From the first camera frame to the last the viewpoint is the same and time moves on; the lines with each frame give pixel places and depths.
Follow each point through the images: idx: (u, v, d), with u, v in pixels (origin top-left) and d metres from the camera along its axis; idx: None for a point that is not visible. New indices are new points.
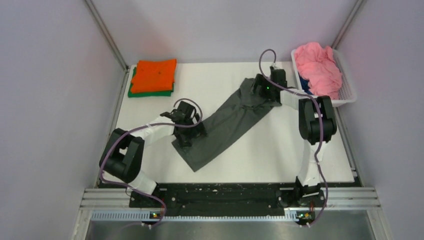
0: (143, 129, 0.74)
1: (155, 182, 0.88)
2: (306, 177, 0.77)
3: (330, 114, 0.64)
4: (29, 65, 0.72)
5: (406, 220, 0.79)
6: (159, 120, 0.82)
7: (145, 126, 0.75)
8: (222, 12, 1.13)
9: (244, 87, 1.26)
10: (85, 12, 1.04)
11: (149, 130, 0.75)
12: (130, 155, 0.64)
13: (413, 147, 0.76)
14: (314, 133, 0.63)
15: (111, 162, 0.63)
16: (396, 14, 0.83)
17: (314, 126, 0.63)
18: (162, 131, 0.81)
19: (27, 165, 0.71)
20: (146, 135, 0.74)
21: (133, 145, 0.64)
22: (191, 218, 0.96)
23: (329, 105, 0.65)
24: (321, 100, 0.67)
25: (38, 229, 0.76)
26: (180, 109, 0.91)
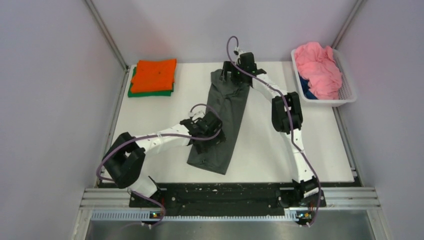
0: (150, 139, 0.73)
1: (156, 187, 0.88)
2: (299, 171, 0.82)
3: (297, 108, 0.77)
4: (29, 65, 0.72)
5: (406, 221, 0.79)
6: (174, 129, 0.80)
7: (154, 135, 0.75)
8: (221, 12, 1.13)
9: (215, 80, 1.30)
10: (85, 12, 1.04)
11: (157, 141, 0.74)
12: (126, 166, 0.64)
13: (412, 147, 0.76)
14: (285, 126, 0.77)
15: (111, 163, 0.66)
16: (397, 14, 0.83)
17: (285, 120, 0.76)
18: (175, 141, 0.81)
19: (27, 165, 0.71)
20: (153, 145, 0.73)
21: (133, 155, 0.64)
22: (191, 217, 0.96)
23: (297, 100, 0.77)
24: (290, 96, 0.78)
25: (38, 229, 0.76)
26: (205, 120, 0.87)
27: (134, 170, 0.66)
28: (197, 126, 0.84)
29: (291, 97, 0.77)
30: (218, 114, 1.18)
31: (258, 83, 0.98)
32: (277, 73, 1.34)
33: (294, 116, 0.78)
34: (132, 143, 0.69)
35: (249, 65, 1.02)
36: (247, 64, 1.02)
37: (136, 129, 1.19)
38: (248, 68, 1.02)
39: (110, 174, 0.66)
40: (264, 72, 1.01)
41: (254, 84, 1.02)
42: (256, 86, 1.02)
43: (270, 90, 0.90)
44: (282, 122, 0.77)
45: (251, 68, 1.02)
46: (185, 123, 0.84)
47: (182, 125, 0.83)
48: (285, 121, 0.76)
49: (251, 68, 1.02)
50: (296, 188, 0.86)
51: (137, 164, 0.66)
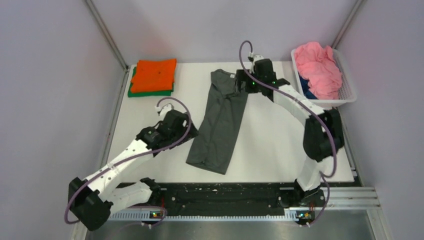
0: (104, 175, 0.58)
1: (150, 194, 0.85)
2: (308, 184, 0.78)
3: (338, 129, 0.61)
4: (29, 65, 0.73)
5: (406, 221, 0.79)
6: (130, 150, 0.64)
7: (107, 169, 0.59)
8: (221, 12, 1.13)
9: (215, 80, 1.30)
10: (85, 11, 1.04)
11: (112, 174, 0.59)
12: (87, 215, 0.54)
13: (413, 147, 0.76)
14: (324, 152, 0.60)
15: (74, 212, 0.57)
16: (397, 14, 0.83)
17: (325, 144, 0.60)
18: (135, 162, 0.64)
19: (27, 165, 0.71)
20: (108, 182, 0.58)
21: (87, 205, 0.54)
22: (191, 217, 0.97)
23: (338, 119, 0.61)
24: (329, 114, 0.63)
25: (38, 229, 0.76)
26: (166, 123, 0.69)
27: (101, 213, 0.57)
28: (157, 135, 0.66)
29: (330, 116, 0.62)
30: (218, 114, 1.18)
31: (282, 97, 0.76)
32: (277, 73, 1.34)
33: (335, 139, 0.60)
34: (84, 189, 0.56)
35: (268, 74, 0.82)
36: (265, 73, 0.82)
37: (137, 128, 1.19)
38: (266, 78, 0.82)
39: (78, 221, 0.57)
40: (288, 83, 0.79)
41: (277, 99, 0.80)
42: (278, 101, 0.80)
43: (299, 107, 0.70)
44: (321, 147, 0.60)
45: (270, 77, 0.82)
46: (141, 136, 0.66)
47: (138, 140, 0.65)
48: (325, 145, 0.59)
49: (270, 78, 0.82)
50: (296, 188, 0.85)
51: (99, 209, 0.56)
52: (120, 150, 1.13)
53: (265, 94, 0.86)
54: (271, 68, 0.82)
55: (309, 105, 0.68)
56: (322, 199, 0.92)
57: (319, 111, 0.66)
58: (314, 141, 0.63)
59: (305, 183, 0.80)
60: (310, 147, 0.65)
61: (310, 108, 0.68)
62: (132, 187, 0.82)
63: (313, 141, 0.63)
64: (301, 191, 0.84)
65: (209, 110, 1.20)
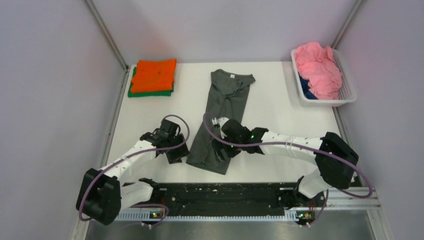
0: (118, 165, 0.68)
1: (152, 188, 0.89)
2: (310, 193, 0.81)
3: (347, 149, 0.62)
4: (29, 64, 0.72)
5: (406, 221, 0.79)
6: (137, 147, 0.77)
7: (121, 160, 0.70)
8: (221, 12, 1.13)
9: (216, 80, 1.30)
10: (85, 11, 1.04)
11: (126, 164, 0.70)
12: (106, 200, 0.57)
13: (412, 147, 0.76)
14: (349, 176, 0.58)
15: (87, 203, 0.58)
16: (397, 14, 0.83)
17: (345, 168, 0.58)
18: (142, 158, 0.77)
19: (27, 164, 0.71)
20: (123, 170, 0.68)
21: (108, 188, 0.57)
22: (191, 218, 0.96)
23: (339, 139, 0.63)
24: (329, 139, 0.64)
25: (38, 228, 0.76)
26: (163, 128, 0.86)
27: (115, 202, 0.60)
28: (157, 136, 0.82)
29: (332, 140, 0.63)
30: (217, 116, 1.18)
31: (269, 146, 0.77)
32: (277, 73, 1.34)
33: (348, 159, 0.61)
34: (101, 177, 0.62)
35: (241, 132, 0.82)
36: (237, 133, 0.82)
37: (137, 128, 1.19)
38: (241, 137, 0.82)
39: (90, 214, 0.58)
40: (266, 130, 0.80)
41: (266, 150, 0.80)
42: (268, 151, 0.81)
43: (296, 148, 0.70)
44: (345, 174, 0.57)
45: (243, 135, 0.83)
46: (145, 137, 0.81)
47: (143, 140, 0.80)
48: (347, 170, 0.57)
49: (244, 134, 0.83)
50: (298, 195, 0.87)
51: (117, 195, 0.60)
52: (120, 150, 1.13)
53: (252, 150, 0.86)
54: (240, 126, 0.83)
55: (305, 142, 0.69)
56: (322, 199, 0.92)
57: (319, 142, 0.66)
58: (334, 173, 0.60)
59: (311, 193, 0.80)
60: (334, 182, 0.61)
61: (307, 143, 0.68)
62: (133, 186, 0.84)
63: (334, 175, 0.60)
64: (303, 197, 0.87)
65: (209, 110, 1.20)
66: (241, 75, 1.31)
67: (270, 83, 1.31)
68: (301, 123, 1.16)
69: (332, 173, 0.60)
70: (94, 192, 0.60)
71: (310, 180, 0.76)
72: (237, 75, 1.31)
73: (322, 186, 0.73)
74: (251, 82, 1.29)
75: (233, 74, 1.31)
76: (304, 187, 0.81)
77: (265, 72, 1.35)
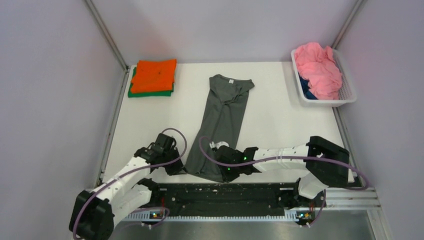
0: (111, 186, 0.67)
1: (149, 190, 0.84)
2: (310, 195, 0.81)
3: (335, 147, 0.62)
4: (29, 64, 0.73)
5: (406, 221, 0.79)
6: (131, 165, 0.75)
7: (114, 180, 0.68)
8: (221, 13, 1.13)
9: (214, 86, 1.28)
10: (85, 12, 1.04)
11: (118, 185, 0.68)
12: (97, 224, 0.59)
13: (412, 147, 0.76)
14: (344, 174, 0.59)
15: (81, 225, 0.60)
16: (397, 15, 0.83)
17: (339, 168, 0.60)
18: (136, 176, 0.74)
19: (28, 164, 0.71)
20: (116, 191, 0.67)
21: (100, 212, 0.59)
22: (191, 218, 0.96)
23: (324, 141, 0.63)
24: (314, 143, 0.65)
25: (39, 228, 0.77)
26: (158, 143, 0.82)
27: (107, 222, 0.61)
28: (152, 151, 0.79)
29: (317, 144, 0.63)
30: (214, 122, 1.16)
31: (263, 163, 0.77)
32: (277, 73, 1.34)
33: (340, 156, 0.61)
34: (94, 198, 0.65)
35: (233, 156, 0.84)
36: (231, 157, 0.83)
37: (137, 128, 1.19)
38: (236, 160, 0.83)
39: (83, 236, 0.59)
40: (256, 149, 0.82)
41: (260, 167, 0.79)
42: (264, 168, 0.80)
43: (287, 160, 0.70)
44: (340, 173, 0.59)
45: (238, 156, 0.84)
46: (139, 153, 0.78)
47: (137, 156, 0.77)
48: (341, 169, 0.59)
49: (238, 156, 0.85)
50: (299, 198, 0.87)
51: (108, 218, 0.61)
52: (120, 151, 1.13)
53: (249, 171, 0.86)
54: (232, 150, 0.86)
55: (293, 151, 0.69)
56: (322, 200, 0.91)
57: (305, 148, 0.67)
58: (330, 176, 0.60)
59: (312, 193, 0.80)
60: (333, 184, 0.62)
61: (296, 152, 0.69)
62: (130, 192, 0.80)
63: (329, 178, 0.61)
64: (303, 199, 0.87)
65: (207, 117, 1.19)
66: (240, 81, 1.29)
67: (270, 83, 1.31)
68: (301, 123, 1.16)
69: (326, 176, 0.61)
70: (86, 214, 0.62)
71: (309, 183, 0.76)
72: (236, 81, 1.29)
73: (322, 187, 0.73)
74: (251, 87, 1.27)
75: (232, 80, 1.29)
76: (304, 190, 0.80)
77: (265, 72, 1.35)
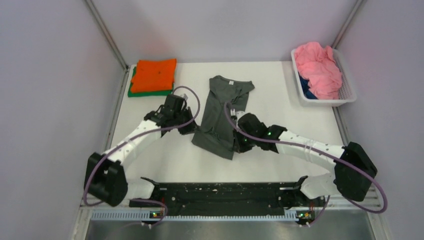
0: (122, 148, 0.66)
1: (153, 185, 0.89)
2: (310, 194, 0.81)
3: (368, 163, 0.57)
4: (29, 64, 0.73)
5: (405, 221, 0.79)
6: (141, 128, 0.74)
7: (124, 142, 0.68)
8: (221, 12, 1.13)
9: (214, 86, 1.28)
10: (85, 11, 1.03)
11: (129, 147, 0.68)
12: (110, 185, 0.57)
13: (412, 147, 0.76)
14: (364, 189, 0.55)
15: (95, 187, 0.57)
16: (397, 15, 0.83)
17: (363, 180, 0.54)
18: (147, 138, 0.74)
19: (27, 165, 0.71)
20: (127, 153, 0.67)
21: (111, 173, 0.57)
22: (191, 217, 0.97)
23: (361, 150, 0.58)
24: (351, 149, 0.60)
25: (39, 228, 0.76)
26: (167, 105, 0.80)
27: (121, 185, 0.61)
28: (162, 115, 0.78)
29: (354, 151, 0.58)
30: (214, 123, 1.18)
31: (287, 146, 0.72)
32: (277, 73, 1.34)
33: (369, 172, 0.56)
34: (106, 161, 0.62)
35: (258, 128, 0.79)
36: (254, 128, 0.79)
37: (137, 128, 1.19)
38: (258, 133, 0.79)
39: (96, 196, 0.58)
40: (284, 129, 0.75)
41: (281, 149, 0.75)
42: (284, 151, 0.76)
43: (314, 153, 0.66)
44: (361, 187, 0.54)
45: (261, 130, 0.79)
46: (149, 117, 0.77)
47: (147, 120, 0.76)
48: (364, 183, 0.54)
49: (261, 130, 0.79)
50: (298, 193, 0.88)
51: (121, 179, 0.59)
52: None
53: (266, 147, 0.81)
54: (258, 122, 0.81)
55: (325, 147, 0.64)
56: (322, 200, 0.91)
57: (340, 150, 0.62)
58: (350, 184, 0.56)
59: (312, 194, 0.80)
60: (348, 194, 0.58)
61: (327, 150, 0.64)
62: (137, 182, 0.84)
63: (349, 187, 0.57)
64: (302, 195, 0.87)
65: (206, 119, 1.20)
66: (239, 82, 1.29)
67: (270, 83, 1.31)
68: (301, 123, 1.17)
69: (348, 184, 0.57)
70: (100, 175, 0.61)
71: (317, 181, 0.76)
72: (236, 82, 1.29)
73: (328, 190, 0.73)
74: (251, 89, 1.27)
75: (232, 82, 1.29)
76: (307, 187, 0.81)
77: (265, 72, 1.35)
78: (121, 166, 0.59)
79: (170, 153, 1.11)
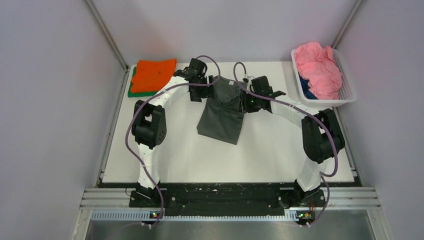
0: (160, 97, 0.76)
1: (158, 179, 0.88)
2: (306, 185, 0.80)
3: (337, 130, 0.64)
4: (29, 66, 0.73)
5: (406, 220, 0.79)
6: (173, 82, 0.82)
7: (161, 92, 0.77)
8: (221, 12, 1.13)
9: (219, 86, 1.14)
10: (85, 12, 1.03)
11: (166, 96, 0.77)
12: (156, 124, 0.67)
13: (412, 147, 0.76)
14: (325, 152, 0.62)
15: (143, 129, 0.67)
16: (397, 15, 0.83)
17: (325, 143, 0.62)
18: (177, 92, 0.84)
19: (26, 166, 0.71)
20: (165, 101, 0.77)
21: (156, 114, 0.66)
22: (191, 217, 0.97)
23: (333, 117, 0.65)
24: (324, 114, 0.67)
25: (39, 228, 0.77)
26: (192, 66, 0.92)
27: (162, 126, 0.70)
28: (188, 72, 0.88)
29: (327, 116, 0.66)
30: (213, 121, 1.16)
31: (279, 105, 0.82)
32: (277, 73, 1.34)
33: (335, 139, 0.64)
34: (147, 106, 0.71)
35: (264, 89, 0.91)
36: (262, 88, 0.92)
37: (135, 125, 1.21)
38: (265, 91, 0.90)
39: (143, 137, 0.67)
40: (284, 94, 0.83)
41: (274, 108, 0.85)
42: (276, 110, 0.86)
43: (295, 111, 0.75)
44: (322, 148, 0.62)
45: (267, 91, 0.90)
46: (178, 74, 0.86)
47: (176, 76, 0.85)
48: (326, 145, 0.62)
49: (267, 91, 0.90)
50: (296, 188, 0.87)
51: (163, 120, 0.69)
52: (119, 151, 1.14)
53: (263, 107, 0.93)
54: (266, 84, 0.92)
55: (305, 108, 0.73)
56: (322, 200, 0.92)
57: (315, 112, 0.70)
58: (313, 143, 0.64)
59: (306, 184, 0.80)
60: (311, 153, 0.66)
61: (307, 111, 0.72)
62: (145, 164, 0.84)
63: (312, 142, 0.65)
64: (301, 191, 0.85)
65: (208, 118, 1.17)
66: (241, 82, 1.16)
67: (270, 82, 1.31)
68: None
69: (311, 140, 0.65)
70: (142, 120, 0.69)
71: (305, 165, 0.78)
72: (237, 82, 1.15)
73: (314, 172, 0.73)
74: None
75: (232, 82, 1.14)
76: (301, 177, 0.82)
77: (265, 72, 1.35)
78: (163, 109, 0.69)
79: (171, 151, 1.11)
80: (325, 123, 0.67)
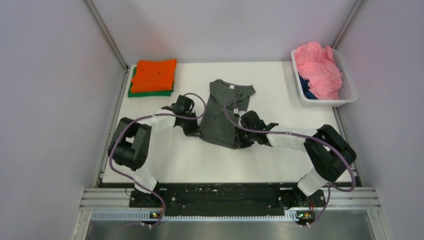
0: (147, 119, 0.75)
1: (156, 180, 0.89)
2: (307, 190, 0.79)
3: (342, 143, 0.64)
4: (28, 65, 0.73)
5: (406, 220, 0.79)
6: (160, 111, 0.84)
7: (150, 115, 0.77)
8: (221, 12, 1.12)
9: (214, 91, 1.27)
10: (84, 12, 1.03)
11: (153, 120, 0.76)
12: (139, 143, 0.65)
13: (413, 146, 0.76)
14: (339, 170, 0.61)
15: (120, 150, 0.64)
16: (397, 14, 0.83)
17: (337, 161, 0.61)
18: (165, 121, 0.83)
19: (25, 165, 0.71)
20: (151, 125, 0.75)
21: (141, 131, 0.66)
22: (191, 218, 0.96)
23: (334, 132, 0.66)
24: (324, 131, 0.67)
25: (38, 228, 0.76)
26: (179, 103, 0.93)
27: (144, 147, 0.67)
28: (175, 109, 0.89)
29: (327, 132, 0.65)
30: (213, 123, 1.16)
31: (276, 135, 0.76)
32: (277, 72, 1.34)
33: (345, 153, 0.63)
34: (133, 126, 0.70)
35: (256, 123, 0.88)
36: (253, 124, 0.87)
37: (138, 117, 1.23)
38: (257, 126, 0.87)
39: (122, 159, 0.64)
40: (276, 124, 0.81)
41: (271, 138, 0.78)
42: (275, 142, 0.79)
43: (293, 137, 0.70)
44: (336, 167, 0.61)
45: (260, 125, 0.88)
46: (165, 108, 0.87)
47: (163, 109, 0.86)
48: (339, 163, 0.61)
49: (260, 126, 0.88)
50: (297, 192, 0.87)
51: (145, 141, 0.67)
52: None
53: (261, 142, 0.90)
54: (257, 118, 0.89)
55: (302, 131, 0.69)
56: (322, 200, 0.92)
57: (314, 131, 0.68)
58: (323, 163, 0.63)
59: (309, 189, 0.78)
60: (324, 173, 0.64)
61: (304, 133, 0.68)
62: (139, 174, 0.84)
63: (322, 163, 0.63)
64: (301, 194, 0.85)
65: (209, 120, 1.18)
66: (240, 86, 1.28)
67: (270, 83, 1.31)
68: (297, 122, 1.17)
69: (320, 161, 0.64)
70: (124, 142, 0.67)
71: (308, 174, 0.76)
72: (237, 86, 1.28)
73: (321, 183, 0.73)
74: (252, 94, 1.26)
75: (232, 85, 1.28)
76: (303, 182, 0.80)
77: (266, 71, 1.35)
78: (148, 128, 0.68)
79: (170, 154, 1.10)
80: (327, 140, 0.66)
